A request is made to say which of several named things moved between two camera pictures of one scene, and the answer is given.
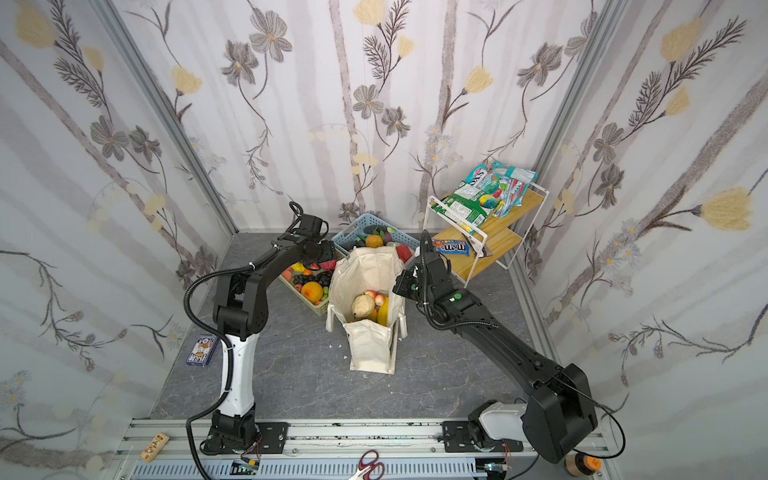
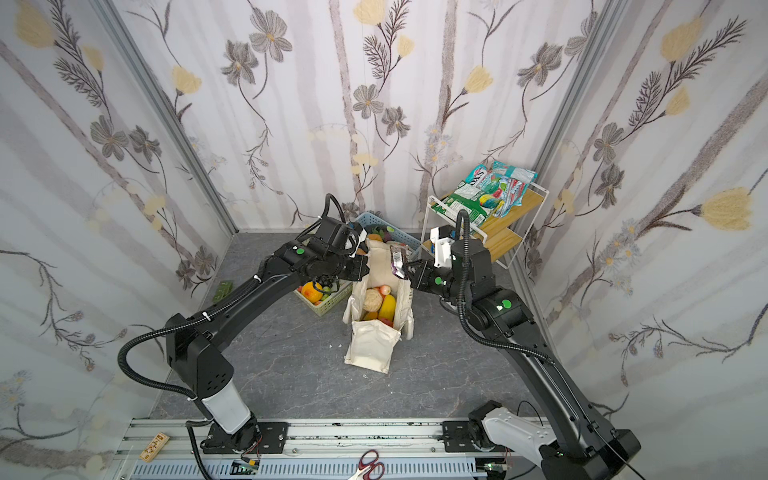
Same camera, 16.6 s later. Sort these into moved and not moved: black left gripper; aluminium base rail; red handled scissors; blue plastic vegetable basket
Moved: black left gripper
Not moved: red handled scissors; blue plastic vegetable basket; aluminium base rail
